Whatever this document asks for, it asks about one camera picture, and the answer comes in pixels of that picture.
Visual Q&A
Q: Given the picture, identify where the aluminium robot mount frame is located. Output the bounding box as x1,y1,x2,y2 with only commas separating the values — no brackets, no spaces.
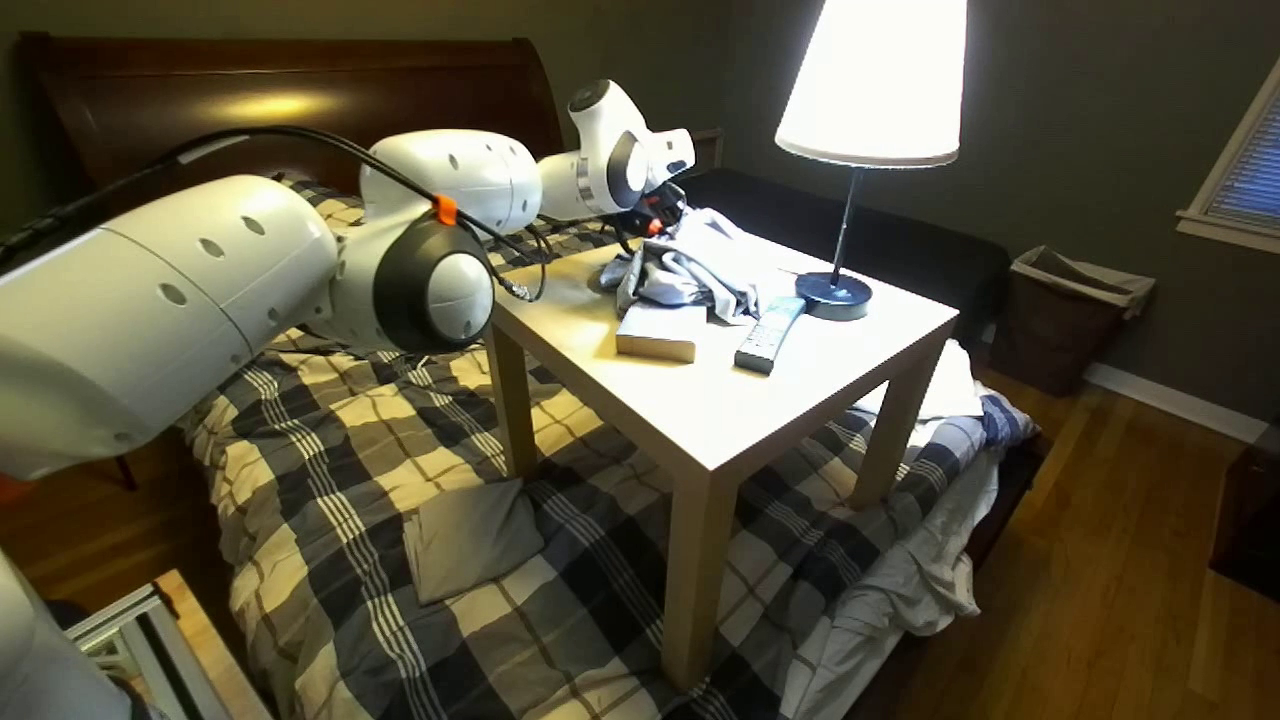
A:
58,569,273,720

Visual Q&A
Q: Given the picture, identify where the white pillow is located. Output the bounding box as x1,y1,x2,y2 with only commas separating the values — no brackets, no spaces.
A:
852,337,993,430

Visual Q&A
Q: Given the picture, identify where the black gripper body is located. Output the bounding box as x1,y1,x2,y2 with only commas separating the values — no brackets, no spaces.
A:
613,178,694,257

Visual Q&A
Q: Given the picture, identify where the small folded grey cloth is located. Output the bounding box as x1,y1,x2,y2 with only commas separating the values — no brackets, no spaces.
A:
400,475,547,610

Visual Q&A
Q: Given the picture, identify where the dark wicker waste bin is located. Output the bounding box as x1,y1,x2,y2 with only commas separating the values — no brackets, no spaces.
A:
993,242,1158,402

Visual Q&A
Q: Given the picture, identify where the plaid bed comforter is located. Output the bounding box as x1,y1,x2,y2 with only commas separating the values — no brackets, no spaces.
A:
170,185,1008,720

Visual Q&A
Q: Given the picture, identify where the grey remote control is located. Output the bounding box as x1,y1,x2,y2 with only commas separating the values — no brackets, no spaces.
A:
733,292,813,381

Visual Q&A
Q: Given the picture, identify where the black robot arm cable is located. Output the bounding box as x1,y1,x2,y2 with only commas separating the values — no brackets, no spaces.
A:
0,124,552,310

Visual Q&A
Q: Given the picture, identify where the light wooden side table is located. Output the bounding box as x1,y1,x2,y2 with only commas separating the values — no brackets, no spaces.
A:
480,202,964,698

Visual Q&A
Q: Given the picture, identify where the white bed sheet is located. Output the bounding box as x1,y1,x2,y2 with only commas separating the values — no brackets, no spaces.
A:
774,383,1039,720

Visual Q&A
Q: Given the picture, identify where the white framed window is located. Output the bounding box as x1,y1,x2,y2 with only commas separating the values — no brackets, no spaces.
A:
1171,55,1280,257

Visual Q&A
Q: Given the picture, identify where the white shade table lamp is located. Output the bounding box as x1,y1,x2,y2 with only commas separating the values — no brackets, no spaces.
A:
773,0,973,322

